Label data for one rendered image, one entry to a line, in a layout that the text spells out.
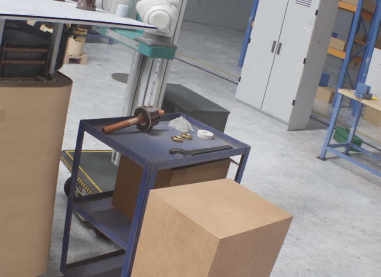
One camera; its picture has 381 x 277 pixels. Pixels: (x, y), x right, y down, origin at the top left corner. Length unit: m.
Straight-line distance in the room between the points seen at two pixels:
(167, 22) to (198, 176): 0.72
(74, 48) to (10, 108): 5.78
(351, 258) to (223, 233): 2.36
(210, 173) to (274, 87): 4.54
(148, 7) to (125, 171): 0.77
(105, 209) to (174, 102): 0.95
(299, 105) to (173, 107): 3.85
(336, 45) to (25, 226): 8.59
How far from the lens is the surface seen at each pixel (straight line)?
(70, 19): 1.49
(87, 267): 2.45
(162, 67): 2.77
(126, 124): 2.06
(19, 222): 1.97
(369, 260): 3.71
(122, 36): 2.79
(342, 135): 6.83
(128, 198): 2.16
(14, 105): 1.73
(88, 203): 2.23
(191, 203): 1.47
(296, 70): 6.44
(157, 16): 2.29
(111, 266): 2.50
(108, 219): 2.13
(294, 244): 3.52
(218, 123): 3.00
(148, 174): 1.75
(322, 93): 10.01
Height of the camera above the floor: 1.53
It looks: 16 degrees down
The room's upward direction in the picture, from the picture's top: 14 degrees clockwise
